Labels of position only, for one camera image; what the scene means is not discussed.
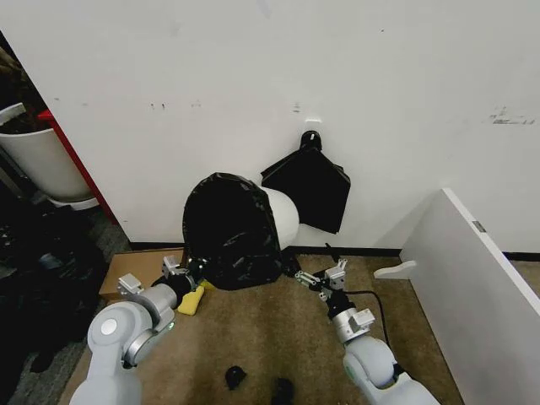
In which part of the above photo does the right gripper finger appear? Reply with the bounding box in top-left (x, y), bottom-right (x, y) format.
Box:
top-left (323, 241), bottom-right (349, 278)
top-left (283, 248), bottom-right (325, 290)

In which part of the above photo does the black garbage bag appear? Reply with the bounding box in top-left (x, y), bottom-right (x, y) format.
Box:
top-left (260, 147), bottom-right (353, 235)
top-left (181, 171), bottom-right (285, 292)

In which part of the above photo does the white trash bin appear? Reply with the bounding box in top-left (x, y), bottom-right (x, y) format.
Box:
top-left (262, 186), bottom-right (302, 251)

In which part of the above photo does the black hanging garbage bag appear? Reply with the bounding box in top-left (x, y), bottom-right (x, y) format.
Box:
top-left (260, 147), bottom-right (353, 235)

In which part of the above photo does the black plastic bag pile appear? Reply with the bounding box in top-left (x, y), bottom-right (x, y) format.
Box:
top-left (0, 201), bottom-right (109, 375)

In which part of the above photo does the yellow sponge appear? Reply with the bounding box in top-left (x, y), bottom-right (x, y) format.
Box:
top-left (176, 285), bottom-right (208, 317)

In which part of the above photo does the brown cardboard box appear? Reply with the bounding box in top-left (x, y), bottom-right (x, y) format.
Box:
top-left (98, 248), bottom-right (187, 303)

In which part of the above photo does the white curved wooden piece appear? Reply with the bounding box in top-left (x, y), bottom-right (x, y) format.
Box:
top-left (373, 260), bottom-right (419, 281)

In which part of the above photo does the small black plastic scrap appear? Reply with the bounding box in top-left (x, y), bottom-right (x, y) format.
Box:
top-left (224, 365), bottom-right (248, 391)

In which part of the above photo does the black crumpled scrap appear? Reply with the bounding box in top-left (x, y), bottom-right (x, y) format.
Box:
top-left (270, 377), bottom-right (297, 405)

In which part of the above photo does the white pot saucer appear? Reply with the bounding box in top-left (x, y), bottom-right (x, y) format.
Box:
top-left (40, 193), bottom-right (100, 212)

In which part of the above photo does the white furniture board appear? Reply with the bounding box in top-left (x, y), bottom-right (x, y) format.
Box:
top-left (397, 186), bottom-right (540, 405)

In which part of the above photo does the white plant pot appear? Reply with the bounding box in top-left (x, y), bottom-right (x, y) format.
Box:
top-left (0, 126), bottom-right (95, 202)

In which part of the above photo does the white plant tag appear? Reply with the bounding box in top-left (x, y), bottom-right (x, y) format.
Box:
top-left (0, 102), bottom-right (27, 126)

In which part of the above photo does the dark potted plant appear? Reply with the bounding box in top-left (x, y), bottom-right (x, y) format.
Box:
top-left (0, 45), bottom-right (51, 135)

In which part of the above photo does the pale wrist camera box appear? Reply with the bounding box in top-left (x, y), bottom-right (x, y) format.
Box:
top-left (325, 267), bottom-right (346, 292)
top-left (161, 254), bottom-right (181, 276)

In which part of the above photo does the black robot wrist cable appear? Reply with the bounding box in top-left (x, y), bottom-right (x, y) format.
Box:
top-left (343, 289), bottom-right (407, 381)

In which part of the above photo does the black wall hook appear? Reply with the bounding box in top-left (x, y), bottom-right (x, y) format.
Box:
top-left (300, 130), bottom-right (326, 152)

